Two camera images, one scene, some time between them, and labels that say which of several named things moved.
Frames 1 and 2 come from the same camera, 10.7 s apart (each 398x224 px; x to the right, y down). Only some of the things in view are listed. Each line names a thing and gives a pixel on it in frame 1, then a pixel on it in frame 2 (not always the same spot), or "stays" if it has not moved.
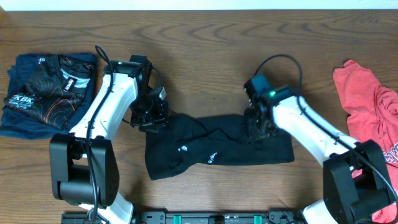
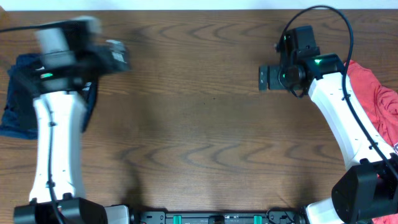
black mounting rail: (188, 217) stays
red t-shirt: (372, 111) stays
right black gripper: (253, 132) → (273, 83)
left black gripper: (152, 123) → (101, 58)
